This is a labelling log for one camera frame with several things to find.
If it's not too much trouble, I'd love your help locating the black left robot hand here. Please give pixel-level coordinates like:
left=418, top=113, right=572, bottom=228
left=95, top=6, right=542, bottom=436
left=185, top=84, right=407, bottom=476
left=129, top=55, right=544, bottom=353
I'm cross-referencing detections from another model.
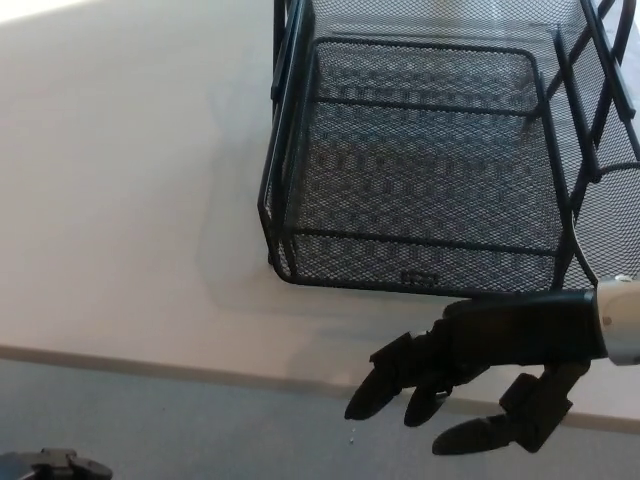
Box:
left=24, top=448, right=114, bottom=480

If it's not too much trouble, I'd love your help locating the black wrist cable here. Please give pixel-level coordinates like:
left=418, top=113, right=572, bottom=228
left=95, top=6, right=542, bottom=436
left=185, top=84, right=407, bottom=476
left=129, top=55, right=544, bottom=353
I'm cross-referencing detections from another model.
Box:
left=571, top=227, right=601, bottom=291

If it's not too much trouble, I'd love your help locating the black mesh tray with label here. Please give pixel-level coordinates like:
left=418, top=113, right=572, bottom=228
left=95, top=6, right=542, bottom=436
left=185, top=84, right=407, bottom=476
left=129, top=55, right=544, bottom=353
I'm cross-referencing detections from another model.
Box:
left=283, top=36, right=577, bottom=299

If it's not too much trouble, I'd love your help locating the black mesh sliding tray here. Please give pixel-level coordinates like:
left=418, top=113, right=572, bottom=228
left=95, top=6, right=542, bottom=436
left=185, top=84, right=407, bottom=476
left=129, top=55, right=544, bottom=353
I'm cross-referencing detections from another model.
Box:
left=256, top=0, right=640, bottom=302

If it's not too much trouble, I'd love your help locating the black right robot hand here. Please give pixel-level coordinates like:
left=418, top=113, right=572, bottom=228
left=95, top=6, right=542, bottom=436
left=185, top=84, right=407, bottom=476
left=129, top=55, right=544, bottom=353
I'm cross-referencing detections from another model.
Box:
left=343, top=291, right=612, bottom=457

